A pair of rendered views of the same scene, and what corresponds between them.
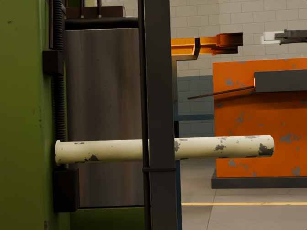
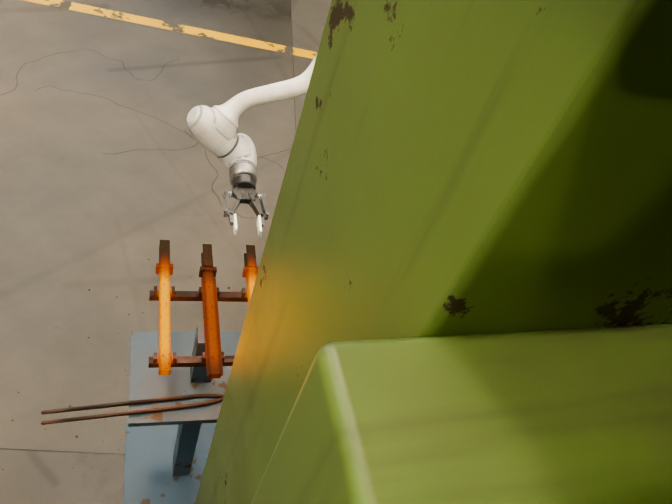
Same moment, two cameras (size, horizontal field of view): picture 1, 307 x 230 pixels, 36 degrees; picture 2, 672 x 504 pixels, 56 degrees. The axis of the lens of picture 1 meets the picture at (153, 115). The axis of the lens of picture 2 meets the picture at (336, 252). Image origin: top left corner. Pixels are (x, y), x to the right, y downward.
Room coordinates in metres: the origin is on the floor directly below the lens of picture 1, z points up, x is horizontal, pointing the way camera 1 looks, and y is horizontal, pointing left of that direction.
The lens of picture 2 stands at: (2.08, 0.91, 2.38)
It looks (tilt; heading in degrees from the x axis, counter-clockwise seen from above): 45 degrees down; 241
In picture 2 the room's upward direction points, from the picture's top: 22 degrees clockwise
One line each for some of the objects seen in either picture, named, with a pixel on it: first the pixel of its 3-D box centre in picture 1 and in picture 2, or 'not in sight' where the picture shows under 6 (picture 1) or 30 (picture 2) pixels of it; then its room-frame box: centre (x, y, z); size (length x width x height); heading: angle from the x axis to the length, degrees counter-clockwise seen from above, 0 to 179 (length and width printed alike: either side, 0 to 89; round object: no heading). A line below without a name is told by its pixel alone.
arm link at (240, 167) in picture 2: not in sight; (243, 176); (1.65, -0.65, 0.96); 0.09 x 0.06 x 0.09; 176
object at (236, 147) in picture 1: (165, 149); not in sight; (0.98, -0.02, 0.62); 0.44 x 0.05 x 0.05; 90
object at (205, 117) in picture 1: (170, 118); (200, 375); (1.81, -0.06, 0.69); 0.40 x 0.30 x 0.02; 177
